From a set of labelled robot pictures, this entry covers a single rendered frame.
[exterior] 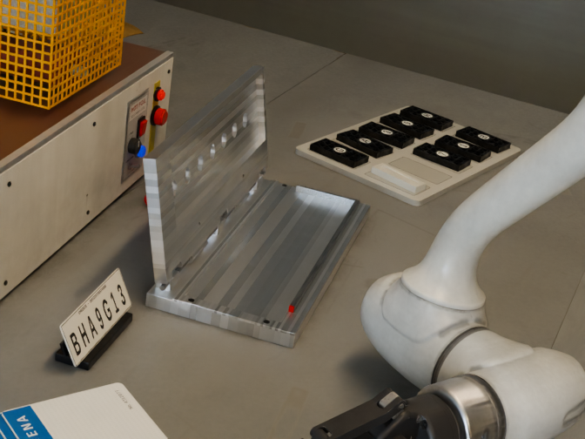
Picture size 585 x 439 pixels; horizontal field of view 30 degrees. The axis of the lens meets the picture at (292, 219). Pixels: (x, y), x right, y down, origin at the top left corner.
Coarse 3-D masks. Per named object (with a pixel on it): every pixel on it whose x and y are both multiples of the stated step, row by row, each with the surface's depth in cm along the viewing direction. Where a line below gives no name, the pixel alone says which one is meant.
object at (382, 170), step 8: (376, 168) 193; (384, 168) 194; (392, 168) 194; (384, 176) 192; (392, 176) 191; (400, 176) 192; (408, 176) 192; (400, 184) 190; (408, 184) 189; (416, 184) 189; (424, 184) 190
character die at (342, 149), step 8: (312, 144) 199; (320, 144) 199; (328, 144) 200; (336, 144) 201; (320, 152) 198; (328, 152) 197; (336, 152) 197; (344, 152) 197; (352, 152) 198; (360, 152) 198; (336, 160) 196; (344, 160) 195; (352, 160) 196; (360, 160) 196
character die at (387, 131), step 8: (360, 128) 210; (368, 128) 210; (376, 128) 211; (384, 128) 211; (376, 136) 208; (384, 136) 207; (392, 136) 208; (400, 136) 209; (408, 136) 210; (392, 144) 207; (400, 144) 206; (408, 144) 208
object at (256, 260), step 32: (256, 192) 177; (288, 192) 179; (224, 224) 164; (256, 224) 167; (288, 224) 168; (320, 224) 170; (352, 224) 171; (224, 256) 156; (256, 256) 158; (288, 256) 159; (160, 288) 144; (192, 288) 147; (224, 288) 148; (256, 288) 149; (288, 288) 151; (320, 288) 151; (224, 320) 142; (256, 320) 142; (288, 320) 143
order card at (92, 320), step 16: (112, 288) 138; (96, 304) 134; (112, 304) 138; (128, 304) 141; (80, 320) 131; (96, 320) 134; (112, 320) 137; (64, 336) 127; (80, 336) 130; (96, 336) 133; (80, 352) 130
